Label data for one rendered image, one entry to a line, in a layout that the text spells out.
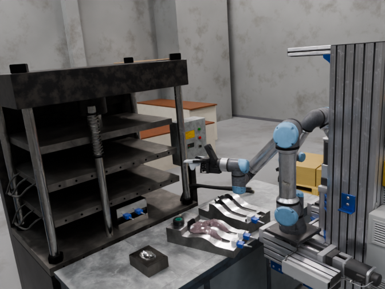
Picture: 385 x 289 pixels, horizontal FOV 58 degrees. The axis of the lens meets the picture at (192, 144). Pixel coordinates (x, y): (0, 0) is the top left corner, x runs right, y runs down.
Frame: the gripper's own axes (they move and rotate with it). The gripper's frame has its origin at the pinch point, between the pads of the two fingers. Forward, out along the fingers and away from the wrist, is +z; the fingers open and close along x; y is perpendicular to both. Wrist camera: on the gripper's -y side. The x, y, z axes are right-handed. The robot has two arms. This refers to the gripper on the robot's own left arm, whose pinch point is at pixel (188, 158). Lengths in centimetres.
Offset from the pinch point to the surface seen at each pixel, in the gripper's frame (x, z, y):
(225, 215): 53, -2, 51
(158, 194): 94, 81, 54
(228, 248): 17, -18, 58
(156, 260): -11, 18, 61
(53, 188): -20, 89, 22
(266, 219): 66, -29, 54
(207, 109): 569, 243, -12
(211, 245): 17, -6, 58
